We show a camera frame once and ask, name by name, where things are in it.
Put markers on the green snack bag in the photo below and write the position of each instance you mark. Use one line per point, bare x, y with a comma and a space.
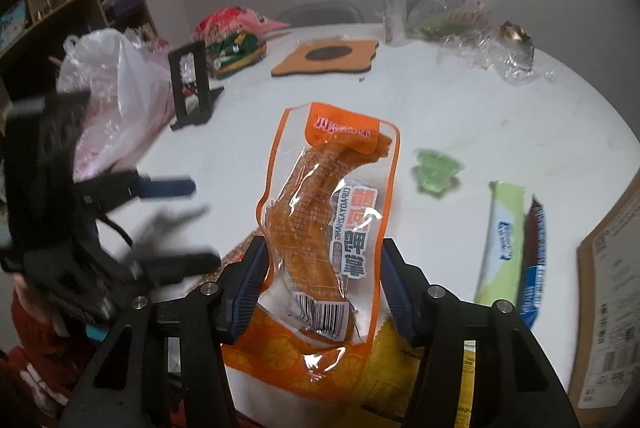
235, 52

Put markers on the yellow snack packet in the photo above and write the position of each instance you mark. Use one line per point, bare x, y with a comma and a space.
390, 358

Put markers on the clear orange snack packet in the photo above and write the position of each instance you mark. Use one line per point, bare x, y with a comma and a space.
310, 188

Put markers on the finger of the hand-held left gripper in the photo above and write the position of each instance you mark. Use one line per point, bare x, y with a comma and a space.
165, 189
175, 264

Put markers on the pink snack bag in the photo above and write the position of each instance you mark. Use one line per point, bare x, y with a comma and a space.
225, 17

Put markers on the dark brown snack packet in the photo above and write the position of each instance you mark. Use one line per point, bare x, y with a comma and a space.
535, 268

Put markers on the cardboard box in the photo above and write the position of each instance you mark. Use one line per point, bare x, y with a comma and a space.
610, 298

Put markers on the wooden trivet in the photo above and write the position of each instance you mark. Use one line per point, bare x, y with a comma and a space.
350, 57

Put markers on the crumpled clear plastic wrap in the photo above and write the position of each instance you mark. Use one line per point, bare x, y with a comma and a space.
480, 52

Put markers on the green jelly cup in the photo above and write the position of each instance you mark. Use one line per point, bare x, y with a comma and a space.
435, 170

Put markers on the orange citrus print packet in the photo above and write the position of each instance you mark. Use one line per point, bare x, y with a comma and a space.
280, 358

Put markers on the plastic bag with greens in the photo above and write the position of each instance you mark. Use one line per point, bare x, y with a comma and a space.
450, 12

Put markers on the white plastic bag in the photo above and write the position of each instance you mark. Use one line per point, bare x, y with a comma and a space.
120, 97

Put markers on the gold foil wrapper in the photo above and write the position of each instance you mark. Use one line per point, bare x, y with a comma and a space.
515, 31

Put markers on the light green wafer packet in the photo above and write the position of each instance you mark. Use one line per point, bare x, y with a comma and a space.
500, 243

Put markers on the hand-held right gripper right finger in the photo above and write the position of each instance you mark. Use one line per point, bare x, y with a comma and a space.
397, 293

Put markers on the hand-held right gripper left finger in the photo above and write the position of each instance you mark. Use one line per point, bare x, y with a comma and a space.
247, 288

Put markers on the black phone stand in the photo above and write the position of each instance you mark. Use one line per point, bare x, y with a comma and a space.
197, 107

